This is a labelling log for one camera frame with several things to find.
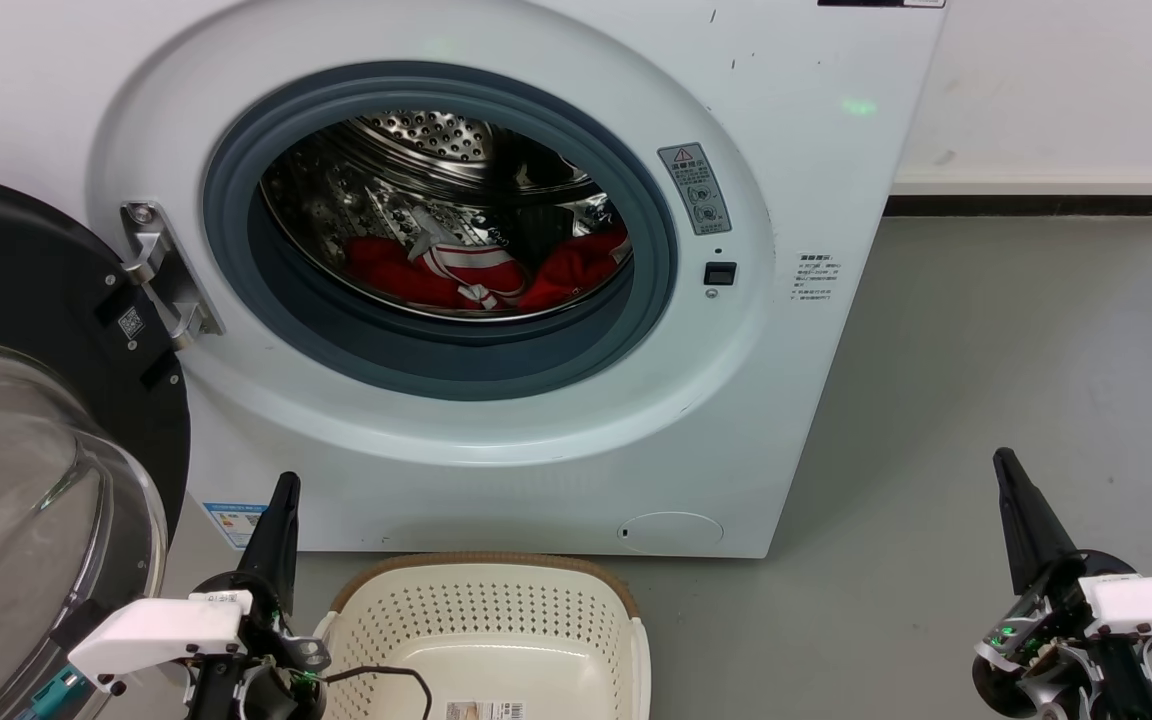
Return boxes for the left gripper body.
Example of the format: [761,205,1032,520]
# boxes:
[186,572,330,720]

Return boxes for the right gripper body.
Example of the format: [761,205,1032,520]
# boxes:
[971,550,1152,720]

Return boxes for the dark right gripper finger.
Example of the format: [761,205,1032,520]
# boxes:
[1000,447,1083,576]
[993,447,1049,598]

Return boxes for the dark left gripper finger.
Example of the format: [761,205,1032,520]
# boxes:
[272,472,302,616]
[236,472,287,601]

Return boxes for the red and white garment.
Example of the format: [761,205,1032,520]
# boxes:
[344,205,631,313]

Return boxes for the cream plastic laundry basket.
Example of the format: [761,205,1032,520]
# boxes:
[314,552,652,720]

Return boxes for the stainless steel washing machine drum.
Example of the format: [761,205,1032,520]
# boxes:
[258,110,634,323]

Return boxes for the blue energy label sticker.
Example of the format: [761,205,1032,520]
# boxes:
[202,501,269,551]

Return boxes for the teal plastic connector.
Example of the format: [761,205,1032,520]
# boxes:
[29,668,87,719]

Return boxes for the white front-load washing machine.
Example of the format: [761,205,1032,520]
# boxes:
[0,0,949,559]

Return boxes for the metal door hinge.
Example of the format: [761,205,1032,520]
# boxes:
[119,200,225,351]

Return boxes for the grey rubber door gasket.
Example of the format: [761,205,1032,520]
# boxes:
[201,60,679,403]

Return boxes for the small printed text sticker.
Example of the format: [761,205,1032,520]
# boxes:
[791,252,842,303]

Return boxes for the round white filter cover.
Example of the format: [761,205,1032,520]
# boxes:
[617,511,725,555]

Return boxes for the open washing machine door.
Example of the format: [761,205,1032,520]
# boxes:
[0,170,192,720]

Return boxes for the grey warning sticker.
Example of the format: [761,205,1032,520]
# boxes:
[657,142,734,237]

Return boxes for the thin black cable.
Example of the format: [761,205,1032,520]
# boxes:
[321,665,434,720]

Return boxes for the white and black wall baseboard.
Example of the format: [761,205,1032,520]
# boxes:
[884,165,1152,218]

